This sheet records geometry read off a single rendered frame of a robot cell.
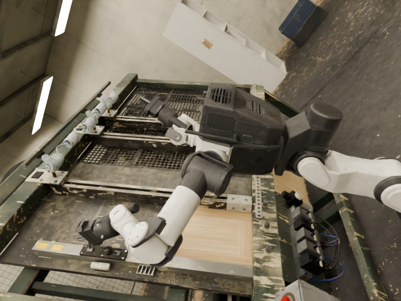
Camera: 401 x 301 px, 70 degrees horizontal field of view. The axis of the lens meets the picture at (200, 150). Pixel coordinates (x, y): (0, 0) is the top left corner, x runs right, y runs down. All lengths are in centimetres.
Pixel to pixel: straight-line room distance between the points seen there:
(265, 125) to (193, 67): 564
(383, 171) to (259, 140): 51
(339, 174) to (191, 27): 401
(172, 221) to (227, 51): 422
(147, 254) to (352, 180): 81
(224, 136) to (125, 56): 602
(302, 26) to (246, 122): 429
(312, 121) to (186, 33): 399
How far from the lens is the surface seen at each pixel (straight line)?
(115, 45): 694
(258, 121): 98
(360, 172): 124
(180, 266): 126
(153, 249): 87
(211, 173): 91
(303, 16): 519
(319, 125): 107
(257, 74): 501
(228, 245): 136
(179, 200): 87
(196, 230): 140
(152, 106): 149
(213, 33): 483
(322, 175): 115
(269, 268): 128
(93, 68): 738
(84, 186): 165
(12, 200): 168
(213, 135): 97
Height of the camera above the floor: 154
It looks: 11 degrees down
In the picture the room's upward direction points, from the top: 61 degrees counter-clockwise
